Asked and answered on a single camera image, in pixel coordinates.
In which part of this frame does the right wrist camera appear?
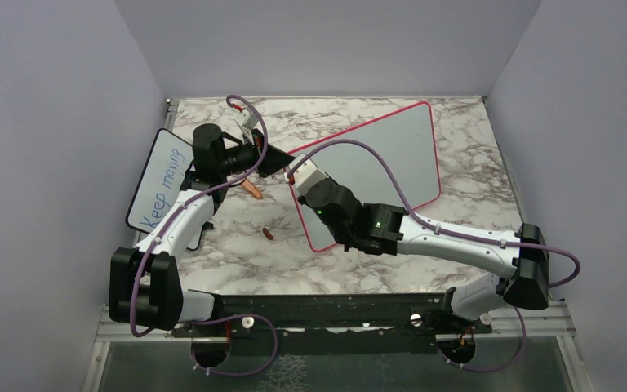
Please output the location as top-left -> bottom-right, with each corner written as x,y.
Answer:
287,154 -> 329,195

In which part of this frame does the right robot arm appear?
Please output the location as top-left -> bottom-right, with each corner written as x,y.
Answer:
295,179 -> 549,332

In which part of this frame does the black framed written whiteboard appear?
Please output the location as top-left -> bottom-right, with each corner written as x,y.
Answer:
125,128 -> 193,234

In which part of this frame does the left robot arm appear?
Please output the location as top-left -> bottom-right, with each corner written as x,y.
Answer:
109,123 -> 295,336

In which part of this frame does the brown marker cap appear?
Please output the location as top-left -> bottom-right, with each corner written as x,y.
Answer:
262,228 -> 274,241

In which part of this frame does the orange eraser block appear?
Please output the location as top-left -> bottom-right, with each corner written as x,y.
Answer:
241,180 -> 263,200

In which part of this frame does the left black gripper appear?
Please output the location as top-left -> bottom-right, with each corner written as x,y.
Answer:
217,128 -> 296,178

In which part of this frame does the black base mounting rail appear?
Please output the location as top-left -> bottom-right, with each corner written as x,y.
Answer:
171,293 -> 491,356

